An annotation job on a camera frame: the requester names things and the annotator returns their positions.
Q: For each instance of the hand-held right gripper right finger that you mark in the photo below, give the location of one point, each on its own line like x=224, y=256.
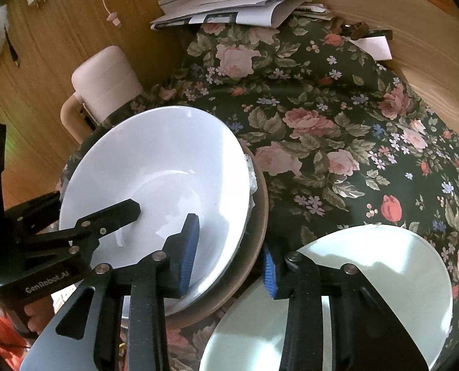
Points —
x=270, y=274

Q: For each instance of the stack of white papers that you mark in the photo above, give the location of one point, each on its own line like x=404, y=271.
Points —
x=233, y=5

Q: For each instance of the person's left hand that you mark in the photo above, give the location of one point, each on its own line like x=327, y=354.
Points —
x=40, y=313

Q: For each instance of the small brown wooden object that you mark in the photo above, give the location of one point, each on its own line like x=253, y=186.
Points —
x=355, y=29

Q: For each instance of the small white box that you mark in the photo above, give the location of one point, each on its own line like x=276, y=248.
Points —
x=376, y=46

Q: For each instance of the dark floral tablecloth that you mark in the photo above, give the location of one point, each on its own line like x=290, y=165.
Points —
x=330, y=85

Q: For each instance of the mint green plate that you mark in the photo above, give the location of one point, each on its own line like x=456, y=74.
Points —
x=387, y=262

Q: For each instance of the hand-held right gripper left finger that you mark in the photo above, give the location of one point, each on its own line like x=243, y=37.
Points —
x=189, y=255

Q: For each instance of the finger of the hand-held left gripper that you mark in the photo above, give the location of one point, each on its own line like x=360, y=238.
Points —
x=36, y=212
x=113, y=216

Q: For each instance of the brown plate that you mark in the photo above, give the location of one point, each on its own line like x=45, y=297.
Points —
x=254, y=239

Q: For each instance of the white deep plate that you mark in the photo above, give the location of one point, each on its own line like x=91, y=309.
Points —
x=156, y=154

